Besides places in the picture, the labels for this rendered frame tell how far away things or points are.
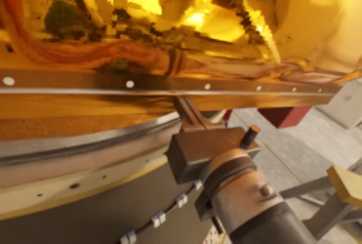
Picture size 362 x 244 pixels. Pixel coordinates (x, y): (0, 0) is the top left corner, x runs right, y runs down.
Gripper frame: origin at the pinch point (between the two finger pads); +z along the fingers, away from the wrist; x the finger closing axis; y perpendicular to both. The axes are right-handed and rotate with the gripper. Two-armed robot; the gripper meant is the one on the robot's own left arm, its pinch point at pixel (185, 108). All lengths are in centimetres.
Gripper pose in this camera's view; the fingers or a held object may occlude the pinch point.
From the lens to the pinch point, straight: 32.9
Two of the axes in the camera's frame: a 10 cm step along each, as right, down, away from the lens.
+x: -9.0, 0.2, -4.4
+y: 2.5, -8.1, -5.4
